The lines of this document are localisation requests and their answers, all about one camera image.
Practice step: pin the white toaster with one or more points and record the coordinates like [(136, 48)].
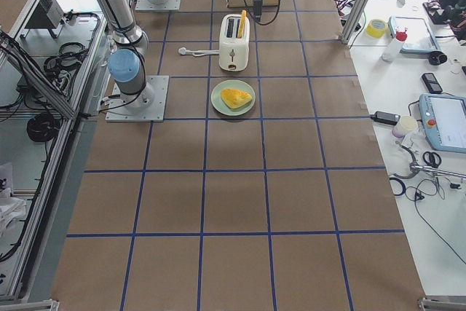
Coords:
[(234, 43)]

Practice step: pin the bread slice in toaster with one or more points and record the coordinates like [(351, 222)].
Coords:
[(241, 25)]

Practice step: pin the triangular golden pastry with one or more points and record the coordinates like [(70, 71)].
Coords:
[(235, 98)]

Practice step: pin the green plate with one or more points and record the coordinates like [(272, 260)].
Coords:
[(221, 107)]

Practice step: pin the yellow tape roll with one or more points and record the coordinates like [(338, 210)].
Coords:
[(376, 28)]

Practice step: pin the white bottle red cap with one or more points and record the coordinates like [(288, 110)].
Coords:
[(394, 47)]

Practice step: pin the blue teach pendant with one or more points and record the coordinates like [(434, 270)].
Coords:
[(420, 37), (443, 120)]

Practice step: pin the black power adapter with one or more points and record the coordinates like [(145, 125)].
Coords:
[(385, 118)]

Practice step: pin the white paper cup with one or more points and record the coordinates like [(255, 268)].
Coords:
[(404, 126)]

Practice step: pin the black phone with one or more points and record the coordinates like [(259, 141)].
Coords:
[(431, 83)]

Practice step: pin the blue tape roll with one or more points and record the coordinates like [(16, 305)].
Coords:
[(398, 186)]

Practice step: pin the black scissors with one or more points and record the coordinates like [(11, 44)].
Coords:
[(432, 159)]

